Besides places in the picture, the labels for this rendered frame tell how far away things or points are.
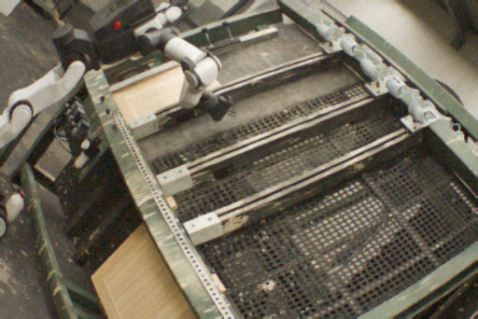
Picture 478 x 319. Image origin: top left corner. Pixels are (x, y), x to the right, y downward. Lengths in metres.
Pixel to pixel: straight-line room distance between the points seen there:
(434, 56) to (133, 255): 6.40
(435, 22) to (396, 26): 0.70
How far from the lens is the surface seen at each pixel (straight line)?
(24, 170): 3.66
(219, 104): 2.85
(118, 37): 2.78
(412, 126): 2.70
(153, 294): 2.71
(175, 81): 3.28
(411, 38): 8.87
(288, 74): 3.13
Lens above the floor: 1.54
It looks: 8 degrees down
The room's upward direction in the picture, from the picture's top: 45 degrees clockwise
